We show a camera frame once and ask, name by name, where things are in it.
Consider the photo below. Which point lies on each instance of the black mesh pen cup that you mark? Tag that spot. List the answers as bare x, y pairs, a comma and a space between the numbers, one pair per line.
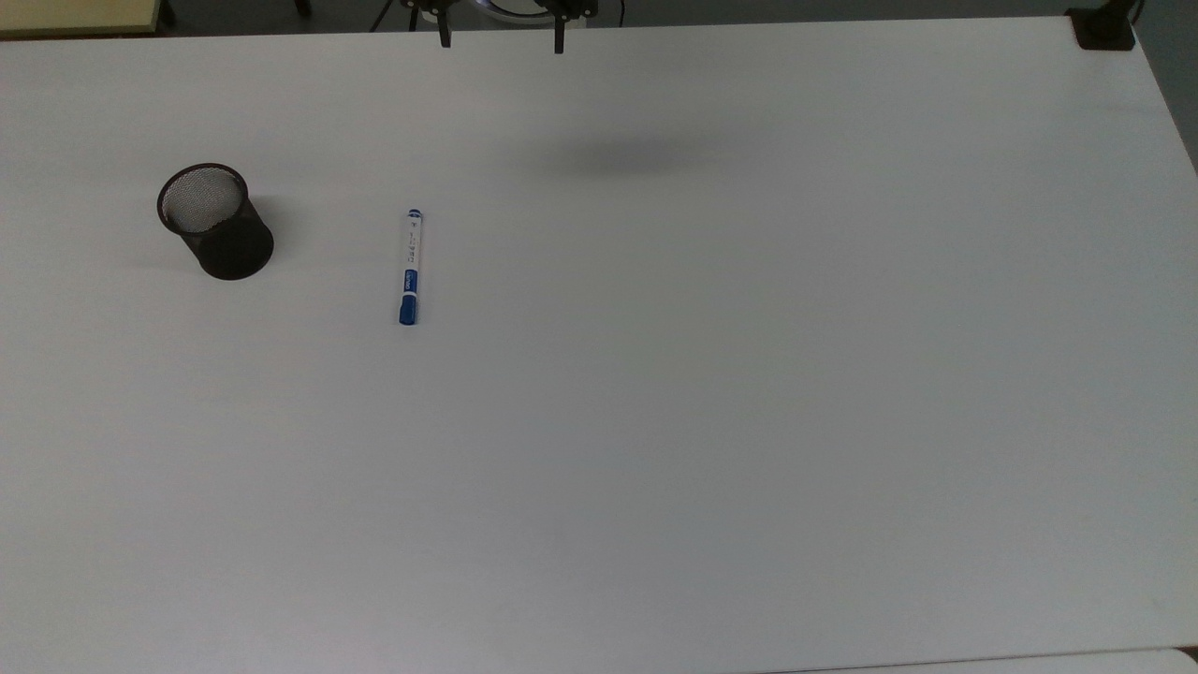
216, 223

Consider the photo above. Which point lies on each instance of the black table clamp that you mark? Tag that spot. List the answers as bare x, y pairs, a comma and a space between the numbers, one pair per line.
1103, 25

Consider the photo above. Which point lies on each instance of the blue and white marker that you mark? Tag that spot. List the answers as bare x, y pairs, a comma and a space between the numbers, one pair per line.
410, 268

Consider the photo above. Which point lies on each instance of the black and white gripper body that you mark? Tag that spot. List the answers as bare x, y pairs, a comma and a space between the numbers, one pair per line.
505, 7

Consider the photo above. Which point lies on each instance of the yellow table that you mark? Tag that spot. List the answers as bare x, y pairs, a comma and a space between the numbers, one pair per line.
79, 16

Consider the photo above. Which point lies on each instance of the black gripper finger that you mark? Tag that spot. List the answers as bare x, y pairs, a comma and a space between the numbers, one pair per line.
444, 31
560, 35

